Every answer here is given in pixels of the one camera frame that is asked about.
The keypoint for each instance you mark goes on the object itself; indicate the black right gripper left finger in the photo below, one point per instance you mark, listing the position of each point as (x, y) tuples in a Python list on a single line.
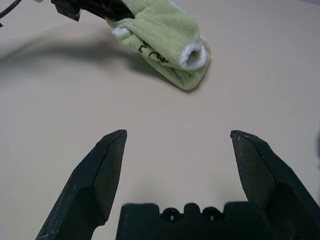
[(97, 180)]

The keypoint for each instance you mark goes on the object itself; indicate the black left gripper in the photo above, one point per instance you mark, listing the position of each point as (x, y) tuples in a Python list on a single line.
[(68, 8)]

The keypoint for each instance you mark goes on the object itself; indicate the green terry towel white trim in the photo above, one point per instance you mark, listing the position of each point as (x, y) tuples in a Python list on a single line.
[(165, 37)]

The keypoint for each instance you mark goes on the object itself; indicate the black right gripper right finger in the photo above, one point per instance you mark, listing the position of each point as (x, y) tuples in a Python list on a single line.
[(265, 175)]

